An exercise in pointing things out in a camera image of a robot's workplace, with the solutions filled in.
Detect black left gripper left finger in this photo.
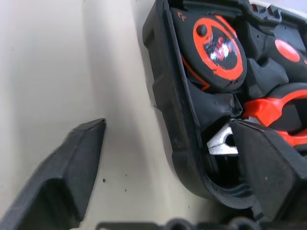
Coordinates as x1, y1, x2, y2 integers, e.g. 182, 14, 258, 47
0, 118, 106, 230

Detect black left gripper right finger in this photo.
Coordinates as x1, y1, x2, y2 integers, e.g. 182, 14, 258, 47
230, 120, 307, 223

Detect black plastic tool case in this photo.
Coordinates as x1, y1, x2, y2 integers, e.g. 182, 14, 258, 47
141, 0, 307, 223

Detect black grip orange cap tool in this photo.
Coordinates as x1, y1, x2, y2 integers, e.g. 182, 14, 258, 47
247, 23, 307, 90

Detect black orange tape measure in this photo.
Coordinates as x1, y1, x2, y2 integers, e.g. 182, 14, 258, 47
179, 13, 248, 93

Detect orange handled pliers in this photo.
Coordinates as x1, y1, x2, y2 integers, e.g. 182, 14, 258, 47
206, 90, 307, 158

